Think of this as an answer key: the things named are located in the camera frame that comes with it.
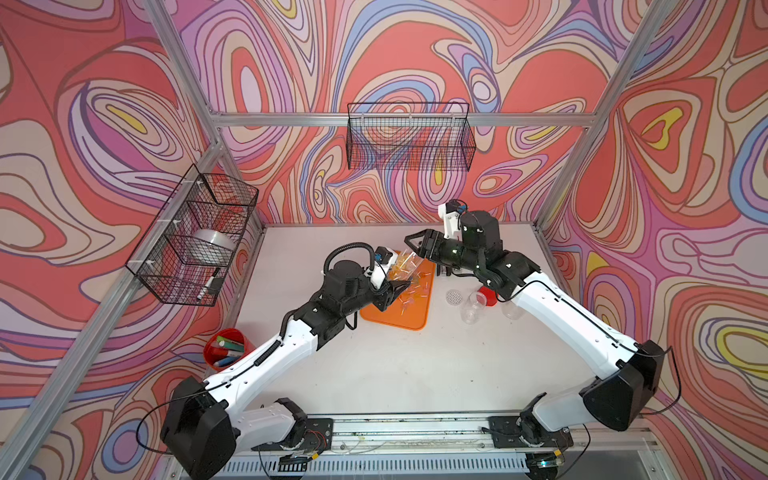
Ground black wire basket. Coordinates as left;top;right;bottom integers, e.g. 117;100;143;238
125;165;259;307
346;100;476;172

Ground red jar lid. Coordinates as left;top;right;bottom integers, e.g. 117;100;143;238
478;286;498;307

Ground orange tray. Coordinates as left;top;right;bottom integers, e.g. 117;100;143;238
360;250;435;331

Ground red lid candy jar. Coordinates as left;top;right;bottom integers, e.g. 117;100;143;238
501;300;526;321

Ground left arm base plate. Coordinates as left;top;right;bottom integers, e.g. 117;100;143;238
251;417;334;453

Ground black marker in basket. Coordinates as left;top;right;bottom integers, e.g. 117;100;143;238
196;267;220;302

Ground aluminium frame corner post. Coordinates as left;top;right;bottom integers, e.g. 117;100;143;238
533;1;677;233

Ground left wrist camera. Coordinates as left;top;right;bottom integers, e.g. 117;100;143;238
369;246;398;290

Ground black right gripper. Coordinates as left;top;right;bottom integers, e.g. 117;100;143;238
404;229;483;273

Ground patterned lid candy jar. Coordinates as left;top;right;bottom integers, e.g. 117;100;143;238
388;248;423;283

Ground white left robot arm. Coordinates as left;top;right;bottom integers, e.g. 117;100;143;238
159;260;411;479

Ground white lid candy jar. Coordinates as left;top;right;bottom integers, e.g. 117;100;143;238
460;291;487;325

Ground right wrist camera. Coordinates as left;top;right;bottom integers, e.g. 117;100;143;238
438;199;467;240

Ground red pen cup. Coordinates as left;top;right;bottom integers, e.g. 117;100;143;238
203;328;254;371

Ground lollipop candies on tray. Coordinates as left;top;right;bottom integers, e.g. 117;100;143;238
397;268;433;315

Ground black wire basket back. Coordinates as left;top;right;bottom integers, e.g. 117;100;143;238
346;100;476;172

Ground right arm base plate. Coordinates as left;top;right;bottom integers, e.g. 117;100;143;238
481;416;574;451

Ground black wire basket left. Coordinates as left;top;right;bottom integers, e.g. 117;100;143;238
125;165;259;307

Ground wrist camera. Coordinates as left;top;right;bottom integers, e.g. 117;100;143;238
438;199;467;240
369;246;398;290

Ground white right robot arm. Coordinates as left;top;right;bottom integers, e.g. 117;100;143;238
404;206;667;444

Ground white bowl in basket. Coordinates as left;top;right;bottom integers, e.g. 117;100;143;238
189;229;236;265

